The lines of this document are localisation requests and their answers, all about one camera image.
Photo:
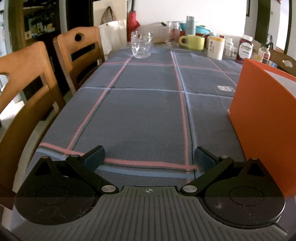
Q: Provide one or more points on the small framed painting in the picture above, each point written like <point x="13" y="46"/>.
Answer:
<point x="248" y="8"/>

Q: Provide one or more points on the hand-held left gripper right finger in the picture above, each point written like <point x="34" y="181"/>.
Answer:
<point x="203" y="158"/>

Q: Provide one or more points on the white canister yellow lid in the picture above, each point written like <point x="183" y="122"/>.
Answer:
<point x="215" y="48"/>

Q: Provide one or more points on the grey-blue thermos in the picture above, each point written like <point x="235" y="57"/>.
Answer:
<point x="191" y="25"/>

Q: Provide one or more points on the yellow mug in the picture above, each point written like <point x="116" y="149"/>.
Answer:
<point x="194" y="42"/>

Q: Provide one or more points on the clear glass mug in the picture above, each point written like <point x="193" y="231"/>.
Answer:
<point x="141" y="46"/>

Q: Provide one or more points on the dark bottle red label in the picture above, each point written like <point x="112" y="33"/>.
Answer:
<point x="263" y="55"/>

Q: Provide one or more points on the teal lidded bowl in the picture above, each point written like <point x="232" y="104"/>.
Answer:
<point x="202" y="29"/>

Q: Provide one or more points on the clear glass jar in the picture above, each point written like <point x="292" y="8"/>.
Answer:
<point x="173" y="34"/>

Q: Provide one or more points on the orange box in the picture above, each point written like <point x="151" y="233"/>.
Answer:
<point x="254" y="104"/>

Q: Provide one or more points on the wooden chair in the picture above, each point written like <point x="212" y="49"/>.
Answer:
<point x="92" y="34"/>
<point x="23" y="58"/>
<point x="277" y="56"/>

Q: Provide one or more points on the white tote bag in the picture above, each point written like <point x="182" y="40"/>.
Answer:
<point x="113" y="34"/>

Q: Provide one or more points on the dark red supplement bottle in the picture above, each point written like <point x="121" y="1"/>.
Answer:
<point x="244" y="49"/>

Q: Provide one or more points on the red umbrella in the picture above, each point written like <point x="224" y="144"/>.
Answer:
<point x="133" y="23"/>

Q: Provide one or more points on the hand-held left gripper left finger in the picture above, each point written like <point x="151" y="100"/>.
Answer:
<point x="94" y="158"/>

